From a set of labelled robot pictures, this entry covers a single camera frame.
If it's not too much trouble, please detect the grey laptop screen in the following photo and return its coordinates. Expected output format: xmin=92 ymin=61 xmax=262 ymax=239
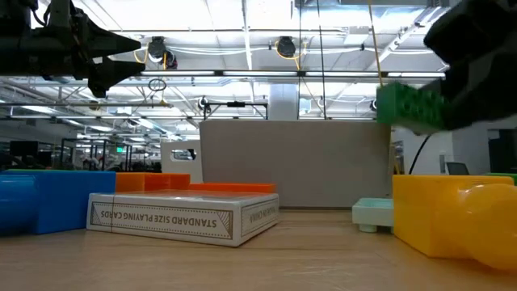
xmin=446 ymin=161 xmax=472 ymax=176

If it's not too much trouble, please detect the grey plastic bin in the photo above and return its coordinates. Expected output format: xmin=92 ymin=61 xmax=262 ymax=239
xmin=199 ymin=120 xmax=392 ymax=209

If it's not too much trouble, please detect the black camera rig frame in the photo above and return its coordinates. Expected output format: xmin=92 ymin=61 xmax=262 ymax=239
xmin=201 ymin=100 xmax=270 ymax=123

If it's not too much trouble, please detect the red-orange studded brick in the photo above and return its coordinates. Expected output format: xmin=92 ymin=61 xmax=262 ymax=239
xmin=189 ymin=182 xmax=277 ymax=194

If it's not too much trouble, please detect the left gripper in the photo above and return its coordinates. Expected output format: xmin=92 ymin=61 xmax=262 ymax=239
xmin=0 ymin=11 xmax=146 ymax=99

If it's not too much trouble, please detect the white plastic bin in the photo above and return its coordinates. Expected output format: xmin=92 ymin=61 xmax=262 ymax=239
xmin=160 ymin=139 xmax=204 ymax=185

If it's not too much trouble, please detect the orange wedge toy block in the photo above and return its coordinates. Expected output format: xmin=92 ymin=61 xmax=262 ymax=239
xmin=116 ymin=172 xmax=191 ymax=193

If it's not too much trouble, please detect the yellow round-stud block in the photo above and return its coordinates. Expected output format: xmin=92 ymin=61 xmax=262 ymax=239
xmin=392 ymin=174 xmax=517 ymax=272

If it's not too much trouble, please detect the ceiling cable reel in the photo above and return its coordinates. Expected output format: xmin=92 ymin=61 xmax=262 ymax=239
xmin=275 ymin=36 xmax=299 ymax=60
xmin=145 ymin=36 xmax=179 ymax=70

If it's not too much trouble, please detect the white playing cards box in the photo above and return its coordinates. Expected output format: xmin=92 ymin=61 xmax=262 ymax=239
xmin=86 ymin=190 xmax=280 ymax=248

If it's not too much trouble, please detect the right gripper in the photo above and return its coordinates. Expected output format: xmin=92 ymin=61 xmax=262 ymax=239
xmin=422 ymin=0 xmax=517 ymax=132

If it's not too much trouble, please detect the yellow cable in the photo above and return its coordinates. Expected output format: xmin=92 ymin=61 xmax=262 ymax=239
xmin=366 ymin=0 xmax=401 ymax=175

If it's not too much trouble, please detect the green studded brick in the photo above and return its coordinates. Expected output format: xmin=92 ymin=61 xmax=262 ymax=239
xmin=376 ymin=82 xmax=450 ymax=136

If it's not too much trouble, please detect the mint studded brick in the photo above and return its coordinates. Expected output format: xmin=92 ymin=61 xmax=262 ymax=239
xmin=351 ymin=197 xmax=395 ymax=234

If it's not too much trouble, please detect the thin black cable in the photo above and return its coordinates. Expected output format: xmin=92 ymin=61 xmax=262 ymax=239
xmin=297 ymin=0 xmax=303 ymax=121

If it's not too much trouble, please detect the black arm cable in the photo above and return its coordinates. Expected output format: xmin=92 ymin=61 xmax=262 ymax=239
xmin=409 ymin=135 xmax=431 ymax=175

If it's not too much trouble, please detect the large blue toy block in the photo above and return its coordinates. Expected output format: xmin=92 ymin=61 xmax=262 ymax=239
xmin=0 ymin=170 xmax=117 ymax=236

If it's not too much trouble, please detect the small black monitor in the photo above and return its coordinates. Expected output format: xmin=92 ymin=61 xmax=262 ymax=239
xmin=10 ymin=140 xmax=40 ymax=158

